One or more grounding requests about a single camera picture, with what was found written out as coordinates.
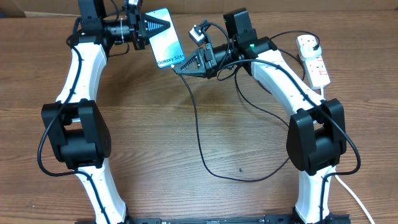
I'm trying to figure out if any blue Galaxy smartphone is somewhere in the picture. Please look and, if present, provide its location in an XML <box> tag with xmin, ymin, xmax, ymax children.
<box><xmin>146</xmin><ymin>8</ymin><xmax>185</xmax><ymax>68</ymax></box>

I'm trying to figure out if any black USB charging cable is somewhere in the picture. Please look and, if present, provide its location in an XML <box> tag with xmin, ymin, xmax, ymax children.
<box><xmin>170</xmin><ymin>30</ymin><xmax>321</xmax><ymax>183</ymax></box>

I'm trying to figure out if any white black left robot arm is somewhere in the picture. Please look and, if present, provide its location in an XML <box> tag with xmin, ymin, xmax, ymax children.
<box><xmin>37</xmin><ymin>1</ymin><xmax>172</xmax><ymax>223</ymax></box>

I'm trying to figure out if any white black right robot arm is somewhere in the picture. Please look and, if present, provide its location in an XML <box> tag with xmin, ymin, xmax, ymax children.
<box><xmin>174</xmin><ymin>8</ymin><xmax>347</xmax><ymax>223</ymax></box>

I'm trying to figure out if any white USB charger plug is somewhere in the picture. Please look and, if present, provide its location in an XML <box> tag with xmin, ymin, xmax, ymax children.
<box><xmin>296</xmin><ymin>34</ymin><xmax>322</xmax><ymax>61</ymax></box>

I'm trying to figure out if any white power strip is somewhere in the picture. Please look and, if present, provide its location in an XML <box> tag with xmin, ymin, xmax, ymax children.
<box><xmin>303</xmin><ymin>56</ymin><xmax>331</xmax><ymax>90</ymax></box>

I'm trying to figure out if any white power strip cord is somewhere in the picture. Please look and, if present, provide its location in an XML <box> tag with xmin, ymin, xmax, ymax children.
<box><xmin>319</xmin><ymin>86</ymin><xmax>376</xmax><ymax>224</ymax></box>

